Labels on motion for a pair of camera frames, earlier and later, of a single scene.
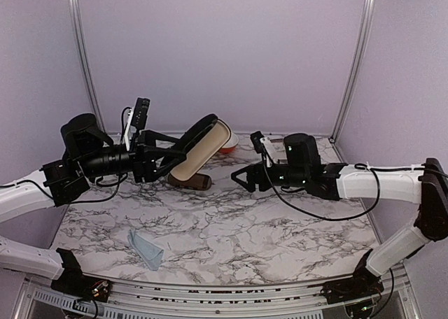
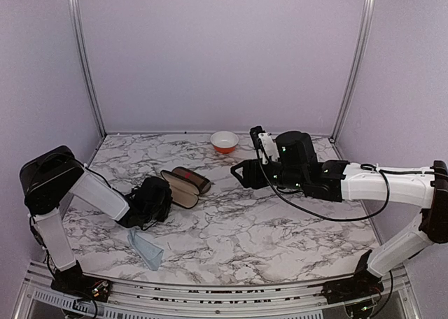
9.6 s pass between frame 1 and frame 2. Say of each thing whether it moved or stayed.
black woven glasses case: moved
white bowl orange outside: stayed
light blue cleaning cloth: stayed
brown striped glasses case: stayed
